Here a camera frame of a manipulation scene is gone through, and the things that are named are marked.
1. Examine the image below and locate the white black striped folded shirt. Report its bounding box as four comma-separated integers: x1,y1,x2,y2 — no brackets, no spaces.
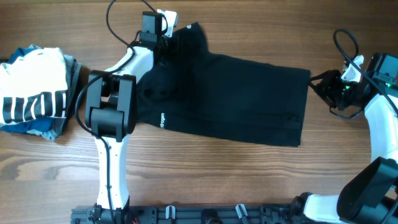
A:
1,48,68,126

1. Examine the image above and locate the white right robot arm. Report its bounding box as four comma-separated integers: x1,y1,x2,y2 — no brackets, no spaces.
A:
283,70,397,223

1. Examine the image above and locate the dark teal t-shirt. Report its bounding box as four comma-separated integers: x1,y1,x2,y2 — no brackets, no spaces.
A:
137,23,310,147

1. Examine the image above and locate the blue folded garment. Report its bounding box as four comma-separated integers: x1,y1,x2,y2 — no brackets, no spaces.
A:
1,45,58,141

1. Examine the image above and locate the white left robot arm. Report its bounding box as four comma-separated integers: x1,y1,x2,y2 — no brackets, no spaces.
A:
80,9,178,223

